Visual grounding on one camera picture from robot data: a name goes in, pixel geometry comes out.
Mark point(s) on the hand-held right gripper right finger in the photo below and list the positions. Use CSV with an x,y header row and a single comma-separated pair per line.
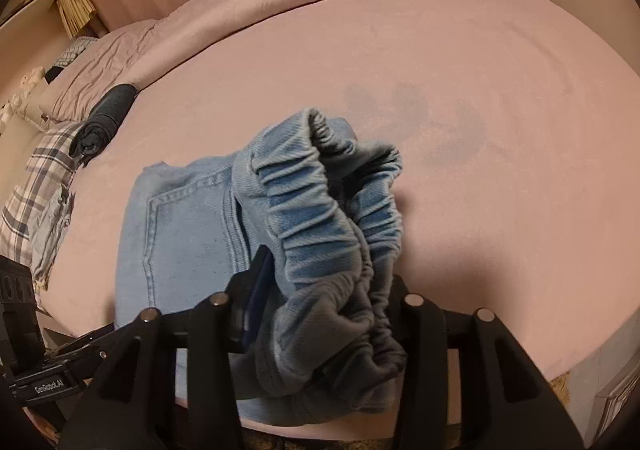
x,y
420,330

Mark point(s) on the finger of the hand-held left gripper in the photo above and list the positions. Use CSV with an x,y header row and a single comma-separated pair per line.
x,y
85,345

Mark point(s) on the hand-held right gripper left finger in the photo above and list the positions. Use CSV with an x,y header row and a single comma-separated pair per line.
x,y
255,290

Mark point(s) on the light blue denim pants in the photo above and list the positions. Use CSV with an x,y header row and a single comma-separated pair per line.
x,y
190,230

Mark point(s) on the small light blue garment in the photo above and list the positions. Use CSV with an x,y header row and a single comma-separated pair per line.
x,y
57,220

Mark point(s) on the plaid pillow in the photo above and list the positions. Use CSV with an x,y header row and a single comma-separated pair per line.
x,y
35,180

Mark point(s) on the white cabinet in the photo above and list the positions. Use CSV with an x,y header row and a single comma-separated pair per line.
x,y
612,400

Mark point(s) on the dark grey folded garment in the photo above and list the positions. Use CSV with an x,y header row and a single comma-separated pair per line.
x,y
107,109

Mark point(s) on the pink pillow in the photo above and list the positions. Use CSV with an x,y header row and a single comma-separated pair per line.
x,y
100,59

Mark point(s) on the cream headboard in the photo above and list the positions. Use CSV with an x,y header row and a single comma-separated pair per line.
x,y
20,49

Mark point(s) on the small blue checked pillow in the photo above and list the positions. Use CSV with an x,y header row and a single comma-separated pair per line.
x,y
75,52

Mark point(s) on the straw tassel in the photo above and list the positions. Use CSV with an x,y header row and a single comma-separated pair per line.
x,y
75,9

